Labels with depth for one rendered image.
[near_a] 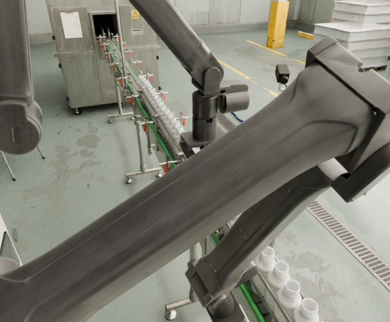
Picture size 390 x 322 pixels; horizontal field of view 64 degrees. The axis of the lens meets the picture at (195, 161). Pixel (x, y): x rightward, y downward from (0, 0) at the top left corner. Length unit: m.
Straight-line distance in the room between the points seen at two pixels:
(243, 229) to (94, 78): 4.36
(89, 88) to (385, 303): 4.09
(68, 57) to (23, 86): 4.01
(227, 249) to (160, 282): 1.84
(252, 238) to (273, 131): 0.23
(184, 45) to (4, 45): 0.30
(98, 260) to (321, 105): 0.19
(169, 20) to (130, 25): 4.00
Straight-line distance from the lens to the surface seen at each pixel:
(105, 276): 0.23
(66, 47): 4.59
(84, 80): 4.70
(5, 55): 0.61
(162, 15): 0.61
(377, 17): 8.11
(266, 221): 0.40
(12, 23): 0.60
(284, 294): 0.87
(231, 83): 0.71
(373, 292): 2.53
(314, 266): 2.52
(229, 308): 0.72
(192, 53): 0.63
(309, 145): 0.23
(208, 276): 0.54
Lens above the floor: 1.83
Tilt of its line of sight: 32 degrees down
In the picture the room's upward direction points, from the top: straight up
